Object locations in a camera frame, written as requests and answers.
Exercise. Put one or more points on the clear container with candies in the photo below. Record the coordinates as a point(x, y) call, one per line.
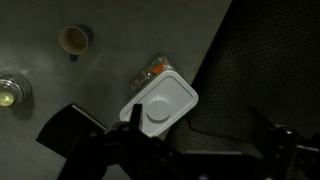
point(151, 70)

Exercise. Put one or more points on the candle in glass holder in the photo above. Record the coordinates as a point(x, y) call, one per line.
point(13, 90)

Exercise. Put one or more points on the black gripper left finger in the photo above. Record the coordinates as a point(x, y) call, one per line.
point(133, 153)

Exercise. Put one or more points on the round white lid button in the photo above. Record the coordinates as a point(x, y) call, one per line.
point(159, 108)

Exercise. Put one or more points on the dark grey fabric sofa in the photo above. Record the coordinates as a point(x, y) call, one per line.
point(266, 66)

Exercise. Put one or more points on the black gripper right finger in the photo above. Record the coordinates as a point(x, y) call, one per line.
point(280, 153)

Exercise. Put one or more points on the white rectangular container lid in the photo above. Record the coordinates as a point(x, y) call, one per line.
point(176, 90)

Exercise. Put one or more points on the dark blue mug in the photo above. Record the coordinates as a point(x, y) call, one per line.
point(75, 40)

